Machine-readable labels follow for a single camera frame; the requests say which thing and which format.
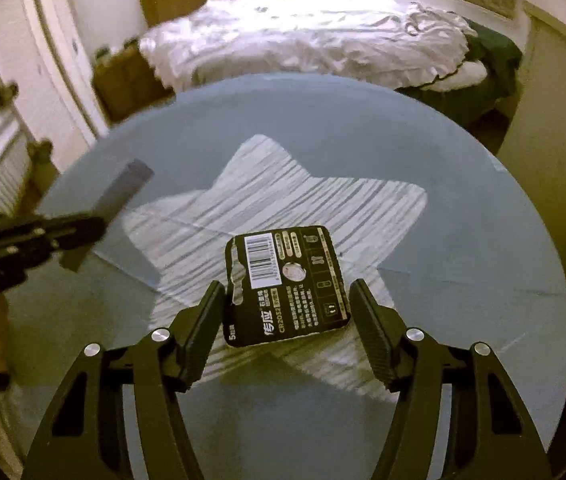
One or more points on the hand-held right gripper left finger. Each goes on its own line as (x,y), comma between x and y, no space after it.
(203,335)

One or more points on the dark green blanket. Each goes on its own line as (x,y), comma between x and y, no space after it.
(498,60)

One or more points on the white ruffled duvet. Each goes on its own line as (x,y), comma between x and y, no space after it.
(288,45)

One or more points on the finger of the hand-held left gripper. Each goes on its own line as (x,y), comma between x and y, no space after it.
(70,227)

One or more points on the white door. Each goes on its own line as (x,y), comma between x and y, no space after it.
(58,35)

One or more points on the wooden nightstand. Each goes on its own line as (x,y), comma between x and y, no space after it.
(128,85)

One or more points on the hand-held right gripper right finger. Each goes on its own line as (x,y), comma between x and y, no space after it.
(373,330)

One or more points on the grey rectangular strip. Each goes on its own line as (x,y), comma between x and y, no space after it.
(118,185)

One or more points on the striped star-shaped rug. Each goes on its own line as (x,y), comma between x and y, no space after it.
(273,185)

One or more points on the white radiator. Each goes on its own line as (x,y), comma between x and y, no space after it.
(3,160)

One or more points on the black battery card package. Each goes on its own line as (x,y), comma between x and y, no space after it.
(308,280)

